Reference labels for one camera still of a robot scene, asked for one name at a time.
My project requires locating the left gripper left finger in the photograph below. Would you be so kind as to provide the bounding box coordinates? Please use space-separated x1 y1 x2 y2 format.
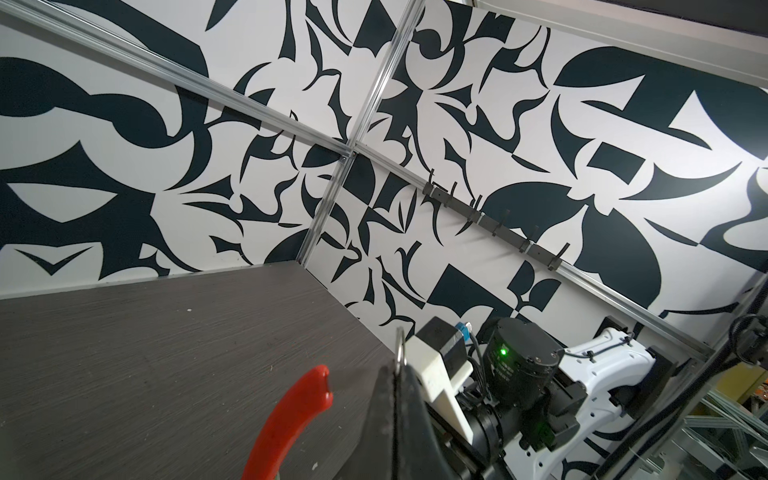
335 366 398 480

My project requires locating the metal keyring with red grip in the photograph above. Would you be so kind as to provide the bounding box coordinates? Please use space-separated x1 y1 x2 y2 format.
242 328 406 479

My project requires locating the black wall hook rail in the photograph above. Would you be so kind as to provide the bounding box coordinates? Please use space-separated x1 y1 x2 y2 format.
421 169 571 272

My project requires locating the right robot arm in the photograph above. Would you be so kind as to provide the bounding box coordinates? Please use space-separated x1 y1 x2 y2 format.
405 318 677 479

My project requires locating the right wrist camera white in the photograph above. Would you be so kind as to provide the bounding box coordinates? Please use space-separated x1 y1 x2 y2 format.
404 317 474 444

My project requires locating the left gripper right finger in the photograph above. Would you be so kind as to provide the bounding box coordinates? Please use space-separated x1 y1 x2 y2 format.
393 365 458 480

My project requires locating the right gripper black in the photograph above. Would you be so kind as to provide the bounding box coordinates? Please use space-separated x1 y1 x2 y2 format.
428 407 498 479

